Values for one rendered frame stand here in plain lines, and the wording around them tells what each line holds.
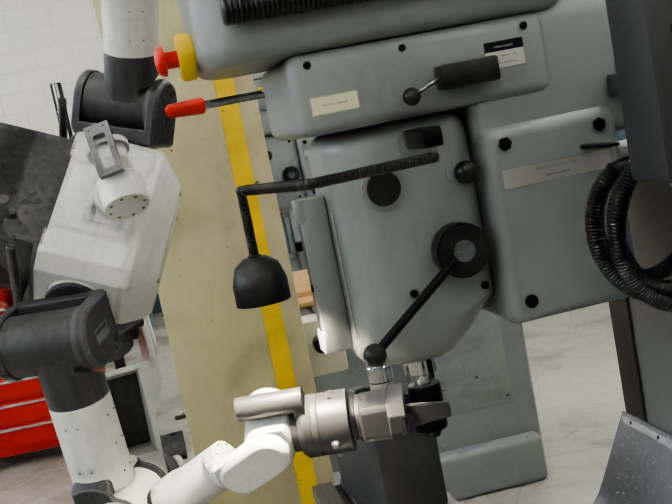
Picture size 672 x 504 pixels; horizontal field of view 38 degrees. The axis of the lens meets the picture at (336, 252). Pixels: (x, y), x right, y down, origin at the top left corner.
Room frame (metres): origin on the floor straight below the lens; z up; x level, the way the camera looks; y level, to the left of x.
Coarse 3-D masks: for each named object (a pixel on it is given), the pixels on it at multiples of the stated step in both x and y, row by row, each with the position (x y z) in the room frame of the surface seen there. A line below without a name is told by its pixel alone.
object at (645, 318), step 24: (624, 144) 1.46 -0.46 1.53; (648, 192) 1.36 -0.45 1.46; (648, 216) 1.37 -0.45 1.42; (648, 240) 1.38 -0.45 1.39; (648, 264) 1.39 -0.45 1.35; (624, 312) 1.48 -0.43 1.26; (648, 312) 1.42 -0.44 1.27; (624, 336) 1.49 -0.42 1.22; (648, 336) 1.43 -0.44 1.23; (624, 360) 1.50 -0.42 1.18; (648, 360) 1.44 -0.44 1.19; (624, 384) 1.52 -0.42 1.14; (648, 384) 1.45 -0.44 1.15; (648, 408) 1.46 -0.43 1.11
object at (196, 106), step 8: (232, 96) 1.38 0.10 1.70; (240, 96) 1.38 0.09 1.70; (248, 96) 1.38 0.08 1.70; (256, 96) 1.38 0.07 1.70; (264, 96) 1.38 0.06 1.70; (176, 104) 1.36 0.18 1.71; (184, 104) 1.36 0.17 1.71; (192, 104) 1.36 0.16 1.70; (200, 104) 1.36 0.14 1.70; (208, 104) 1.37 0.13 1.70; (216, 104) 1.37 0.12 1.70; (224, 104) 1.37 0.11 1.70; (168, 112) 1.35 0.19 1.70; (176, 112) 1.36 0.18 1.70; (184, 112) 1.36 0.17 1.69; (192, 112) 1.36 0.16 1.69; (200, 112) 1.36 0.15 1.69
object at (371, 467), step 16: (368, 384) 1.85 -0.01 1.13; (416, 432) 1.67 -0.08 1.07; (368, 448) 1.67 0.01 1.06; (384, 448) 1.64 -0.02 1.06; (400, 448) 1.65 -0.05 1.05; (416, 448) 1.66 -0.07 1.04; (432, 448) 1.67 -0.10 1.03; (352, 464) 1.76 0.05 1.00; (368, 464) 1.68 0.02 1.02; (384, 464) 1.64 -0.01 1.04; (400, 464) 1.65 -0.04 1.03; (416, 464) 1.66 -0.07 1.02; (432, 464) 1.67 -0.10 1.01; (352, 480) 1.78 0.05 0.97; (368, 480) 1.70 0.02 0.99; (384, 480) 1.64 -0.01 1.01; (400, 480) 1.65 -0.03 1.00; (416, 480) 1.66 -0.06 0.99; (432, 480) 1.67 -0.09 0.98; (368, 496) 1.71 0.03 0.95; (384, 496) 1.64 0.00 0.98; (400, 496) 1.65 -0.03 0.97; (416, 496) 1.66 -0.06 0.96; (432, 496) 1.67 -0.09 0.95
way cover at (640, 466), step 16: (624, 416) 1.53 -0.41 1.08; (624, 432) 1.51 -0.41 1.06; (640, 432) 1.47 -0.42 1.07; (656, 432) 1.43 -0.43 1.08; (624, 448) 1.50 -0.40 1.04; (640, 448) 1.46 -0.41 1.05; (656, 448) 1.42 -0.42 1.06; (608, 464) 1.53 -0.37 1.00; (624, 464) 1.48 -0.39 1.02; (640, 464) 1.44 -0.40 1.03; (656, 464) 1.40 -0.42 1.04; (608, 480) 1.51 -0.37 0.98; (624, 480) 1.47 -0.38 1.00; (640, 480) 1.43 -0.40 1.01; (656, 480) 1.39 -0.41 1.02; (608, 496) 1.50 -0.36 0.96; (624, 496) 1.46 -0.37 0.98; (640, 496) 1.42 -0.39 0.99; (656, 496) 1.38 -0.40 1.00
